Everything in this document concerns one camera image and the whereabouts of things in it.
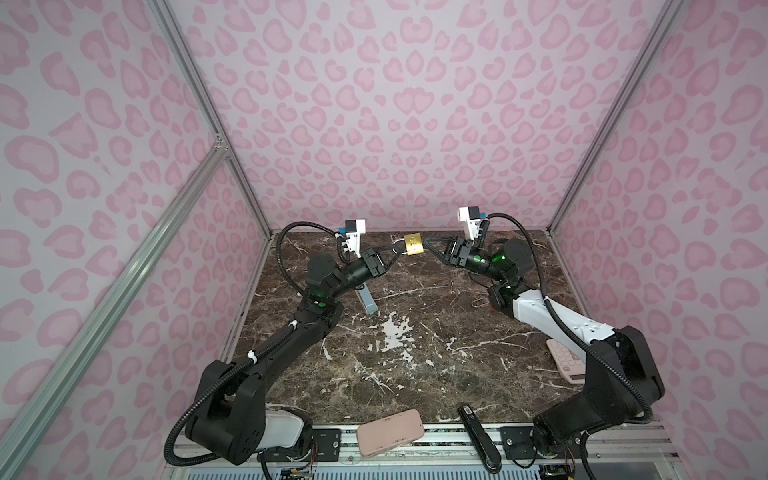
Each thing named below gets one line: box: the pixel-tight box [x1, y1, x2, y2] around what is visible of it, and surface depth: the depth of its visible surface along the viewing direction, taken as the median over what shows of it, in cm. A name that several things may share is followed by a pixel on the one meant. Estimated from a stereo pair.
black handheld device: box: [457, 404, 502, 474], surface depth 73 cm
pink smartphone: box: [356, 409, 425, 457], surface depth 76 cm
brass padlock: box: [404, 233, 424, 256], surface depth 70 cm
